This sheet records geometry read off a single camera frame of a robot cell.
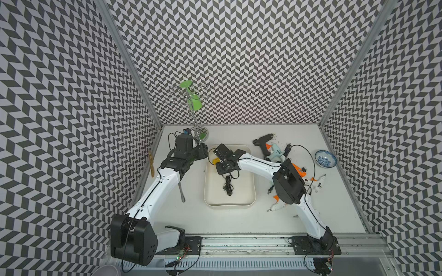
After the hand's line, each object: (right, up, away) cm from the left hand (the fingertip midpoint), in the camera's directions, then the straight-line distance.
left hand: (202, 149), depth 83 cm
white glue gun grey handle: (+60, -19, +6) cm, 63 cm away
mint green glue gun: (+40, -5, +17) cm, 44 cm away
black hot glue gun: (+34, +3, +24) cm, 41 cm away
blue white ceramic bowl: (+69, -7, +16) cm, 72 cm away
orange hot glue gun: (+53, -13, +11) cm, 56 cm away
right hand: (+9, -13, +12) cm, 20 cm away
